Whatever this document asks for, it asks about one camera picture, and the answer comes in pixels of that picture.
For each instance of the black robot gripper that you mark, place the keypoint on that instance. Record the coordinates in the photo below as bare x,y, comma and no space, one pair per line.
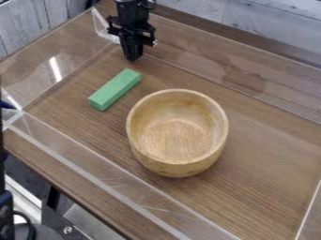
131,27

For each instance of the black table leg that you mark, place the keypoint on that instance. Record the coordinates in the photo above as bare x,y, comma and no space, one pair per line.
54,198

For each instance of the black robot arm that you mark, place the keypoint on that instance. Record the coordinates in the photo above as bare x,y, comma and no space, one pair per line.
131,27

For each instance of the clear acrylic front wall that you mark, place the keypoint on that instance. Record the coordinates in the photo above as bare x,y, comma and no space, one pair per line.
127,203

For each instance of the brown wooden bowl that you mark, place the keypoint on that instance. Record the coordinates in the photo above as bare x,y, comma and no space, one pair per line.
178,130

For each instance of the metal plate with screw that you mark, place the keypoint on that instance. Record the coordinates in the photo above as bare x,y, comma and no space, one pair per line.
55,221

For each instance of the green rectangular block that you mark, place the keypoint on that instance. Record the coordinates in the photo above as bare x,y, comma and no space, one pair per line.
114,89

